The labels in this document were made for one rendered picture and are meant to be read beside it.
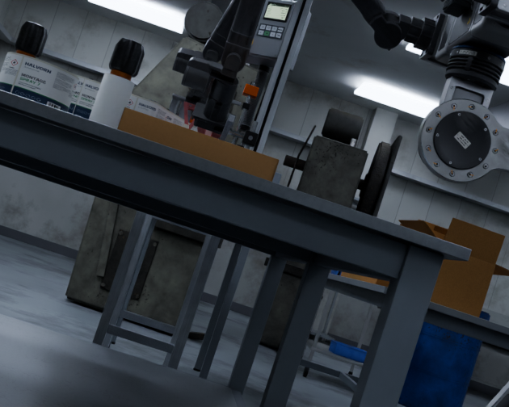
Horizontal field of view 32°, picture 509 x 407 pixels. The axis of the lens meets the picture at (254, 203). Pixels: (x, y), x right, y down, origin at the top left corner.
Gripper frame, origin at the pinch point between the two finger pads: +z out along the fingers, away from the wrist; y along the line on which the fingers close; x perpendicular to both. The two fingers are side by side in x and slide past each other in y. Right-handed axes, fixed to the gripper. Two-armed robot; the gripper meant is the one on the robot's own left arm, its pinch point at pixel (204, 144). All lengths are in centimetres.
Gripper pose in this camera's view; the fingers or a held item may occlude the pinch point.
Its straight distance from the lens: 219.5
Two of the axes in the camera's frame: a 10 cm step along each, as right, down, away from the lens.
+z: -3.1, 7.5, 5.8
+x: -1.3, 5.7, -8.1
